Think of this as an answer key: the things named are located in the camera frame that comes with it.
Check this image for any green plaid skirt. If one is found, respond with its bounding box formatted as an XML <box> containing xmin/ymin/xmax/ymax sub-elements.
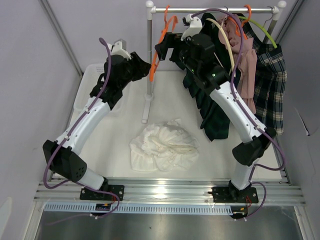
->
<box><xmin>182</xmin><ymin>12</ymin><xmax>231</xmax><ymax>141</ymax></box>

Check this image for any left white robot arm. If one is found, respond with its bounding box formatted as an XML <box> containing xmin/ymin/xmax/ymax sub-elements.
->
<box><xmin>42</xmin><ymin>52</ymin><xmax>151</xmax><ymax>200</ymax></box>

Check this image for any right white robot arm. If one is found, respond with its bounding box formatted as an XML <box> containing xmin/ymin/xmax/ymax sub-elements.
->
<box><xmin>155</xmin><ymin>32</ymin><xmax>276</xmax><ymax>202</ymax></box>

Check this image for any white cloth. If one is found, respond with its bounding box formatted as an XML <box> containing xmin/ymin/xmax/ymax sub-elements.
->
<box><xmin>129</xmin><ymin>118</ymin><xmax>200</xmax><ymax>172</ymax></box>

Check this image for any metal clothes rack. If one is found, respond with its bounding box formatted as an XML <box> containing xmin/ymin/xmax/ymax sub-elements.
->
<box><xmin>141</xmin><ymin>0</ymin><xmax>287</xmax><ymax>124</ymax></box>

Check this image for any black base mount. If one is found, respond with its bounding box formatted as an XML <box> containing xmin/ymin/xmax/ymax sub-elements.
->
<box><xmin>79</xmin><ymin>184</ymin><xmax>125</xmax><ymax>201</ymax></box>
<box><xmin>208</xmin><ymin>186</ymin><xmax>259</xmax><ymax>204</ymax></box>

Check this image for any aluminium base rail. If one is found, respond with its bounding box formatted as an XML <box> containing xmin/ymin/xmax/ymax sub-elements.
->
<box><xmin>33</xmin><ymin>178</ymin><xmax>306</xmax><ymax>206</ymax></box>

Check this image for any slotted cable duct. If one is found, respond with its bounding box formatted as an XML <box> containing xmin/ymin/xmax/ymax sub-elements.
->
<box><xmin>44</xmin><ymin>202</ymin><xmax>233</xmax><ymax>216</ymax></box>

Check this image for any navy beige plaid skirt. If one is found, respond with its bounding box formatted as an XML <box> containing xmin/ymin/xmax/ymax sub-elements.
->
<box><xmin>243</xmin><ymin>23</ymin><xmax>288</xmax><ymax>136</ymax></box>

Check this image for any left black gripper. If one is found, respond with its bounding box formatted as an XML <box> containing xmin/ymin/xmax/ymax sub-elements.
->
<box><xmin>118</xmin><ymin>52</ymin><xmax>152</xmax><ymax>89</ymax></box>

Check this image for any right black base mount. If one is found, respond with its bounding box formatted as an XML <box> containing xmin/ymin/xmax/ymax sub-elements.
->
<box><xmin>208</xmin><ymin>186</ymin><xmax>259</xmax><ymax>204</ymax></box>

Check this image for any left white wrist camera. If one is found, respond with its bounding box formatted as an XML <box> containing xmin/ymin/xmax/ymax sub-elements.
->
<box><xmin>111</xmin><ymin>39</ymin><xmax>132</xmax><ymax>60</ymax></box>

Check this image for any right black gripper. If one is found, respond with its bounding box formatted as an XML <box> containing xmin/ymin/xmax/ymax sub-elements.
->
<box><xmin>154</xmin><ymin>32</ymin><xmax>199</xmax><ymax>75</ymax></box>

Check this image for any white plastic basket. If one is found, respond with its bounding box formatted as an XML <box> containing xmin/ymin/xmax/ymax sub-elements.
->
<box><xmin>72</xmin><ymin>62</ymin><xmax>126</xmax><ymax>117</ymax></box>

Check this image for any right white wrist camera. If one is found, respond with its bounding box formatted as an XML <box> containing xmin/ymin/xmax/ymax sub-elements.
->
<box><xmin>180</xmin><ymin>14</ymin><xmax>203</xmax><ymax>41</ymax></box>

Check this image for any lime green hanger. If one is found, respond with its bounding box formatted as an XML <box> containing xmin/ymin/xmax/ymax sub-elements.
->
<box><xmin>238</xmin><ymin>16</ymin><xmax>278</xmax><ymax>49</ymax></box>

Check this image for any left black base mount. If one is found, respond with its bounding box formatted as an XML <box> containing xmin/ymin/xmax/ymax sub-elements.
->
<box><xmin>79</xmin><ymin>184</ymin><xmax>125</xmax><ymax>201</ymax></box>

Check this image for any cream wooden hanger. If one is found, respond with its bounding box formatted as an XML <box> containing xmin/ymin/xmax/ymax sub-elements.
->
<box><xmin>205</xmin><ymin>17</ymin><xmax>235</xmax><ymax>74</ymax></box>

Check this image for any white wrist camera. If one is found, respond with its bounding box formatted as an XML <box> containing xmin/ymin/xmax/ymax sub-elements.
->
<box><xmin>180</xmin><ymin>14</ymin><xmax>203</xmax><ymax>41</ymax></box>
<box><xmin>111</xmin><ymin>39</ymin><xmax>132</xmax><ymax>60</ymax></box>

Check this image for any orange hanger with pink skirt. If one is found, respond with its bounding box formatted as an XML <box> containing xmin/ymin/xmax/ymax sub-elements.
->
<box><xmin>227</xmin><ymin>4</ymin><xmax>252</xmax><ymax>37</ymax></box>

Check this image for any orange plastic hanger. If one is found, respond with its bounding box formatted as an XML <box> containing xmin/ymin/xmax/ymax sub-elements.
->
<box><xmin>149</xmin><ymin>4</ymin><xmax>179</xmax><ymax>83</ymax></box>

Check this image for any pink pleated skirt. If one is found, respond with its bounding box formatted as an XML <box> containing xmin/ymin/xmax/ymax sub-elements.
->
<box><xmin>218</xmin><ymin>19</ymin><xmax>257</xmax><ymax>114</ymax></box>

